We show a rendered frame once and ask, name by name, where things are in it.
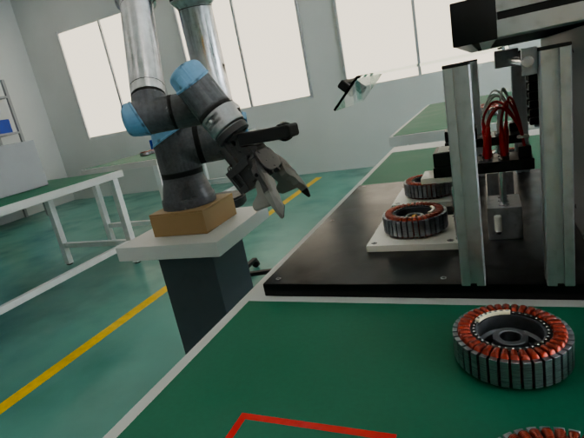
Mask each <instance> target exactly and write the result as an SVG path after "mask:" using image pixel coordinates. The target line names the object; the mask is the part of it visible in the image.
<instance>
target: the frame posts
mask: <svg viewBox="0 0 584 438"><path fill-rule="evenodd" d="M537 57H538V74H537V76H538V100H539V124H540V148H541V195H542V220H543V243H544V268H545V278H546V280H547V285H548V286H558V283H564V284H565V286H575V241H574V135H573V81H572V41H570V42H565V43H557V44H552V45H548V46H543V47H539V48H537ZM470 65H474V79H473V81H471V69H470ZM441 69H442V77H443V87H444V96H445V106H446V116H447V126H448V144H449V154H450V163H451V173H452V183H453V192H454V202H455V220H456V230H457V240H458V250H459V259H460V269H461V285H462V286H470V285H471V283H477V286H486V267H485V256H484V244H483V232H482V220H481V198H480V186H479V176H485V174H478V162H477V156H478V155H479V154H483V147H479V148H476V139H475V124H477V130H478V134H480V133H481V131H482V126H481V101H480V89H479V76H478V63H477V59H475V60H470V61H465V62H462V63H454V64H449V65H444V66H442V67H441ZM510 74H511V90H512V98H513V99H514V102H515V104H516V107H517V109H518V112H519V116H520V119H521V125H522V129H523V134H528V120H527V115H528V113H527V101H526V100H527V97H526V90H527V89H526V79H525V76H522V75H521V66H519V65H514V66H510Z"/></svg>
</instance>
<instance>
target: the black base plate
mask: <svg viewBox="0 0 584 438"><path fill-rule="evenodd" d="M513 172H514V193H515V194H519V197H520V200H521V206H522V222H523V238H522V239H500V240H489V236H488V217H487V213H488V212H487V196H488V186H487V174H485V176H479V186H480V198H481V220H482V232H483V244H484V256H485V267H486V286H477V283H471V285H470V286H462V285H461V269H460V259H459V249H445V250H416V251H387V252H367V248H366V246H367V244H368V242H369V241H370V239H371V237H372V236H373V234H374V233H375V231H376V230H377V228H378V227H379V225H380V223H381V222H382V214H384V212H386V211H387V210H388V209H391V208H392V204H393V202H394V201H395V199H396V197H397V196H398V195H399V193H400V192H401V190H402V188H404V185H403V183H404V182H388V183H378V184H370V185H360V186H358V187H357V188H356V189H355V190H354V191H353V193H352V194H351V195H350V196H349V197H348V198H347V199H346V200H345V201H344V202H343V203H342V204H341V205H340V206H339V207H338V208H337V209H336V210H335V211H334V212H333V213H332V214H331V215H330V216H329V217H328V218H327V219H326V220H325V221H324V222H323V223H322V224H321V225H320V226H319V227H318V228H317V230H316V231H315V232H314V233H313V234H312V235H311V236H310V237H309V238H308V239H307V240H306V241H305V242H304V243H303V244H302V245H301V246H300V247H299V248H298V249H297V250H296V251H295V252H294V253H293V254H292V255H291V256H290V257H289V258H288V259H287V260H286V261H285V262H284V263H283V264H282V266H281V267H280V268H279V269H278V270H277V271H276V272H275V273H274V274H273V275H272V276H271V277H270V278H269V279H268V280H267V281H266V282H265V283H264V284H263V288H264V292H265V295H268V296H333V297H399V298H464V299H529V300H584V238H583V236H582V234H581V232H580V231H579V229H578V227H577V226H576V224H575V223H574V241H575V286H565V284H564V283H558V286H548V285H547V280H546V278H545V268H544V243H543V220H542V195H541V169H531V170H530V172H525V171H523V172H521V173H516V171H513Z"/></svg>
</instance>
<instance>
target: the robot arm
mask: <svg viewBox="0 0 584 438"><path fill-rule="evenodd" d="M213 1H214V0H169V3H170V5H172V6H173V7H174V8H176V9H177V10H178V13H179V17H180V20H181V24H182V31H183V34H184V38H185V42H186V45H187V49H188V53H189V59H190V60H189V61H187V62H185V63H183V64H181V65H180V66H179V67H177V68H176V69H175V70H174V72H173V73H172V75H171V77H170V84H171V86H172V87H173V88H174V90H175V91H176V94H173V95H167V96H166V93H165V88H164V81H163V70H162V64H161V58H160V52H159V46H158V40H157V34H156V23H155V17H154V9H155V8H156V0H115V5H116V7H117V8H118V9H119V10H120V12H121V19H122V27H123V41H124V48H125V55H126V62H127V70H128V77H129V90H130V96H131V102H127V103H124V104H123V105H122V107H121V117H122V120H123V125H124V127H125V129H126V130H127V132H128V133H129V134H130V135H131V136H151V140H152V144H153V147H152V148H153V149H154V151H155V154H156V160H157V163H158V167H159V170H160V173H161V177H162V180H163V200H162V205H163V210H164V211H167V212H174V211H181V210H186V209H193V208H196V207H200V206H203V205H205V204H208V203H210V202H213V201H214V200H215V199H216V193H215V190H214V189H212V187H211V185H210V183H209V180H208V179H207V177H206V176H205V174H204V172H203V168H202V164H203V163H211V162H215V161H220V160H224V159H225V160H226V161H227V163H228V164H229V168H228V173H227V174H226V176H227V177H228V179H229V180H230V181H231V182H232V183H233V184H234V185H235V187H236V188H237V190H238V191H239V192H240V193H241V195H242V194H245V193H247V192H249V191H251V190H252V189H254V188H256V191H257V195H256V198H255V200H254V201H253V209H254V210H255V211H259V210H261V209H266V208H267V207H270V206H271V207H272V208H273V210H274V211H275V212H276V214H277V215H279V216H280V217H281V218H283V217H284V210H285V205H284V204H283V202H282V200H281V196H280V194H279V193H281V194H284V193H286V192H289V191H290V190H292V189H296V188H298V189H299V190H300V191H301V192H302V193H303V194H304V195H306V196H307V197H310V192H309V188H308V187H307V185H306V184H305V182H304V181H303V180H302V179H301V178H300V176H299V175H298V174H297V173H296V171H295V170H294V169H293V168H292V167H291V166H290V165H289V163H288V162H287V161H286V160H285V159H283V158H282V157H281V156H279V155H277V154H276V153H275V152H274V151H273V150H272V149H271V148H269V147H267V146H266V145H265V144H264V143H265V142H270V141H275V140H280V141H283V142H286V141H288V140H290V139H291V138H293V137H292V136H297V135H299V129H298V125H297V123H288V122H280V123H278V124H277V125H276V126H274V127H269V128H264V129H256V130H251V131H248V126H249V125H248V121H247V113H246V112H243V111H242V112H241V109H240V105H238V104H237V103H235V102H234V101H233V99H232V95H231V91H230V87H229V80H228V76H227V71H226V68H225V63H224V60H223V55H222V48H221V44H220V40H219V36H218V32H217V28H216V21H215V17H214V13H213V9H212V3H213ZM230 167H231V168H232V169H231V168H230ZM229 169H230V170H229ZM271 175H272V176H271ZM232 179H233V180H232ZM275 180H277V182H278V184H277V186H276V183H275ZM238 187H239V188H238Z"/></svg>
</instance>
